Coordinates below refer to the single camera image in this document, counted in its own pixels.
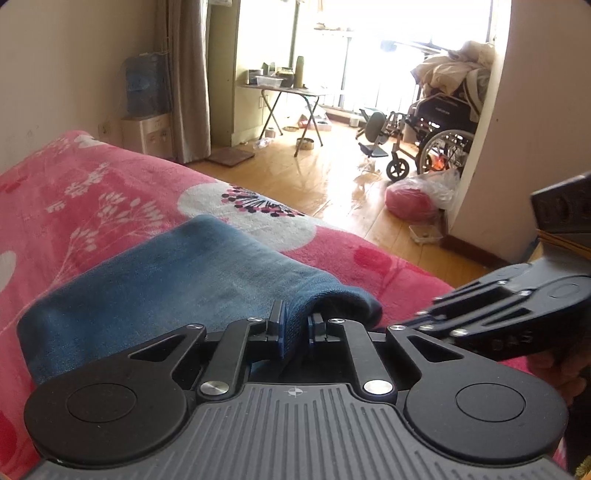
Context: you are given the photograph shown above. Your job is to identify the white water dispenser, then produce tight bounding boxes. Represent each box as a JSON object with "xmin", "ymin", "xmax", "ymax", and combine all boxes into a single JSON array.
[{"xmin": 121, "ymin": 113, "xmax": 175, "ymax": 162}]

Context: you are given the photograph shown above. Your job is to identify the small white tray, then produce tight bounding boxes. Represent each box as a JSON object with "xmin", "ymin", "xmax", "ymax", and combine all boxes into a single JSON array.
[{"xmin": 409, "ymin": 224, "xmax": 444, "ymax": 243}]

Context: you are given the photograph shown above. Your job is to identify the brown doormat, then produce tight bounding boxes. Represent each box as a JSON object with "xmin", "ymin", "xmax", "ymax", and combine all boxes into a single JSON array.
[{"xmin": 207, "ymin": 147, "xmax": 256, "ymax": 167}]

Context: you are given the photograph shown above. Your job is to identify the blue denim jeans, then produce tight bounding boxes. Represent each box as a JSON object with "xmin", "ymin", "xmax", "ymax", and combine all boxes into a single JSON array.
[{"xmin": 17, "ymin": 215, "xmax": 384, "ymax": 386}]

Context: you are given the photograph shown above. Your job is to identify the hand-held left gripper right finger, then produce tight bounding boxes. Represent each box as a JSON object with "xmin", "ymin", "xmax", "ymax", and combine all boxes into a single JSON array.
[{"xmin": 307, "ymin": 313, "xmax": 468, "ymax": 407}]

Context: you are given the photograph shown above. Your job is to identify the pile of beige bedding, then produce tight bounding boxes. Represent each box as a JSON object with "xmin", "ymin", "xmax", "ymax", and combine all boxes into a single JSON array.
[{"xmin": 411, "ymin": 41, "xmax": 496, "ymax": 123}]

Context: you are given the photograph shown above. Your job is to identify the person's right hand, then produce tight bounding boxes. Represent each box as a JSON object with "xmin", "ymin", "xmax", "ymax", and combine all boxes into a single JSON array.
[{"xmin": 526, "ymin": 350, "xmax": 585, "ymax": 408}]

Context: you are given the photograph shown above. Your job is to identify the red plastic bag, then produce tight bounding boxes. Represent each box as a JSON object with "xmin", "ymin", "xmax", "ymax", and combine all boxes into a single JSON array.
[{"xmin": 385, "ymin": 168, "xmax": 460, "ymax": 222}]

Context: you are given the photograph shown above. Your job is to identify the beige curtain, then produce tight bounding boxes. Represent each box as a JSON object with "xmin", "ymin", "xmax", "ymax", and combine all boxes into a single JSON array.
[{"xmin": 154, "ymin": 0, "xmax": 213, "ymax": 164}]

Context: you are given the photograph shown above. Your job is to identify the wheelchair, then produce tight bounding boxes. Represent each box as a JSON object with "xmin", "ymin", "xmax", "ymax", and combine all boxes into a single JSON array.
[{"xmin": 355, "ymin": 90, "xmax": 478, "ymax": 183}]

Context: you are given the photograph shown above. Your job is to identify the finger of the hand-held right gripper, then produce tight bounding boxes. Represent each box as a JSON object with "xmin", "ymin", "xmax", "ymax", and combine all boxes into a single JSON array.
[
  {"xmin": 396, "ymin": 302, "xmax": 533, "ymax": 350},
  {"xmin": 431, "ymin": 263, "xmax": 536, "ymax": 315}
]

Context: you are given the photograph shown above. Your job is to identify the pale green cabinet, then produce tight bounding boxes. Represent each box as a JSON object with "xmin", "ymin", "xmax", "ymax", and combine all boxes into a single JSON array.
[{"xmin": 208, "ymin": 0, "xmax": 296, "ymax": 148}]

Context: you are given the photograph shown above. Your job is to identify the folding table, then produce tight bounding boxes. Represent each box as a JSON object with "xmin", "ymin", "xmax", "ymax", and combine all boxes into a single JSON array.
[{"xmin": 242, "ymin": 83, "xmax": 333, "ymax": 158}]

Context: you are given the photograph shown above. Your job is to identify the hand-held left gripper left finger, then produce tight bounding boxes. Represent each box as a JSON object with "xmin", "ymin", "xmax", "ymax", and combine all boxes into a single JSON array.
[{"xmin": 128, "ymin": 299, "xmax": 290, "ymax": 407}]

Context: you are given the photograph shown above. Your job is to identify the pink floral blanket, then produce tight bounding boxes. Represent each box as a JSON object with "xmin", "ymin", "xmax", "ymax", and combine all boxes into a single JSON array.
[{"xmin": 0, "ymin": 129, "xmax": 568, "ymax": 480}]

